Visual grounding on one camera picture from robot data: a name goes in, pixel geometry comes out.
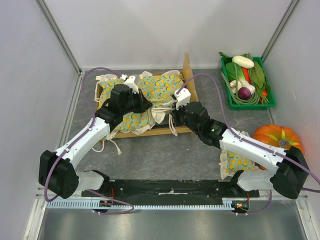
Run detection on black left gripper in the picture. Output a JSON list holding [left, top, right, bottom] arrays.
[[120, 88, 152, 115]]

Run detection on lemon print cushion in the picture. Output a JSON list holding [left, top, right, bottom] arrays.
[[101, 70, 184, 141]]

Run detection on wooden pet bed frame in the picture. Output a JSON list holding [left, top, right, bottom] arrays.
[[100, 52, 193, 144]]

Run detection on white front rope tie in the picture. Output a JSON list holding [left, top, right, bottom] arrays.
[[91, 140, 123, 155]]

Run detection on white rope tie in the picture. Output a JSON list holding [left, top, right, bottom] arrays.
[[151, 106, 180, 137], [91, 140, 123, 155]]

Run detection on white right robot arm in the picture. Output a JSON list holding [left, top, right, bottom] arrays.
[[173, 102, 309, 200]]

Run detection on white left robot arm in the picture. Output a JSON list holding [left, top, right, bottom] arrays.
[[38, 83, 152, 199]]

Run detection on white mushroom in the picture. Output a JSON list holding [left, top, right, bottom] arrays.
[[229, 80, 238, 94]]

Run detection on purple onion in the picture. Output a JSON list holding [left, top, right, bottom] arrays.
[[237, 87, 252, 100]]

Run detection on bok choy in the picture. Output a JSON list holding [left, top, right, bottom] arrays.
[[225, 62, 256, 95]]

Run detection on small lemon print pillow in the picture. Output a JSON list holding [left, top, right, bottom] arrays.
[[218, 129, 263, 180]]

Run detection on green long beans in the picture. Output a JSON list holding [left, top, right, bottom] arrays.
[[221, 72, 260, 105]]

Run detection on orange carrot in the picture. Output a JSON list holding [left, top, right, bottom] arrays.
[[242, 67, 251, 84]]

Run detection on white eggplant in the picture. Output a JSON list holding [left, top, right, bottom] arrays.
[[232, 55, 255, 69]]

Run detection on green spinach leaves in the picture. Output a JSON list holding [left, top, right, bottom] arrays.
[[219, 51, 271, 90]]

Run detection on green plastic crate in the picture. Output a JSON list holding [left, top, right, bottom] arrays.
[[219, 52, 276, 110]]

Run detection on orange pumpkin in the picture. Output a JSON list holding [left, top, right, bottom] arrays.
[[252, 123, 305, 171]]

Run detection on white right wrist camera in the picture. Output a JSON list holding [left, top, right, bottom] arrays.
[[173, 88, 191, 110]]

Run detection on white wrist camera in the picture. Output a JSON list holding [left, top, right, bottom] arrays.
[[120, 74, 139, 94], [173, 88, 191, 110]]

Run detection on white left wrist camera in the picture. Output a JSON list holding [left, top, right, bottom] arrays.
[[120, 74, 139, 94]]

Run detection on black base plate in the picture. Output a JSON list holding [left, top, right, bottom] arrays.
[[97, 179, 260, 205]]

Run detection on white cable duct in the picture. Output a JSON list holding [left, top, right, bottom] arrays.
[[46, 198, 245, 211]]

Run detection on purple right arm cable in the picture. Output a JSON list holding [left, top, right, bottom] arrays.
[[176, 72, 320, 216]]

